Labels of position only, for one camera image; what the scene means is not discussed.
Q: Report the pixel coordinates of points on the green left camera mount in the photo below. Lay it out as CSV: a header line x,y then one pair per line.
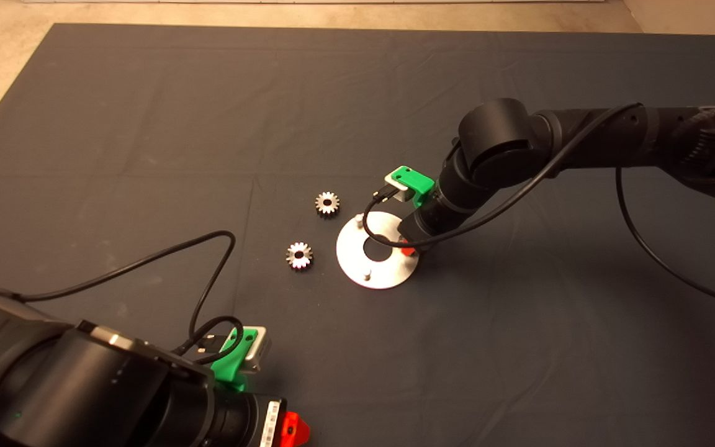
x,y
227,366

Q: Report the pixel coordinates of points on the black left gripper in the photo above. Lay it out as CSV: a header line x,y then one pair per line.
x,y
246,425

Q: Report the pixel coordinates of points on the round metal carrier plate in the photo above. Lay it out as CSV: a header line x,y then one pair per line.
x,y
351,261

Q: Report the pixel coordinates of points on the green right camera mount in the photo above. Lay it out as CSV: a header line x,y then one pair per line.
x,y
416,180

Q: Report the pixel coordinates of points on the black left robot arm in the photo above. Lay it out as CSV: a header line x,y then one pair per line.
x,y
84,391

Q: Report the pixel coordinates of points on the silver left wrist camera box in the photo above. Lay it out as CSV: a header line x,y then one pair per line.
x,y
260,351

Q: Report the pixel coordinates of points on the small steel planetary gear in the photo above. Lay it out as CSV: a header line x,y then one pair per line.
x,y
293,260
321,199

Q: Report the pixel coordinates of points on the dark grey table cloth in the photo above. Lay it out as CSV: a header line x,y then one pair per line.
x,y
270,93

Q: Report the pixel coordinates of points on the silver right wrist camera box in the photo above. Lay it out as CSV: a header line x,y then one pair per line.
x,y
398,189

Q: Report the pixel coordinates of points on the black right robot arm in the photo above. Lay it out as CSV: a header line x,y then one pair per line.
x,y
500,143

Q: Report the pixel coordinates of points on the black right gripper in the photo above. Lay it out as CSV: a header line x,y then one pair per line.
x,y
432,223

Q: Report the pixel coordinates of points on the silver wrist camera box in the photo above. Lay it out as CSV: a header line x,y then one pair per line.
x,y
398,189
260,351

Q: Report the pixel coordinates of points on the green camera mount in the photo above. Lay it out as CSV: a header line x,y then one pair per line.
x,y
227,366
416,180

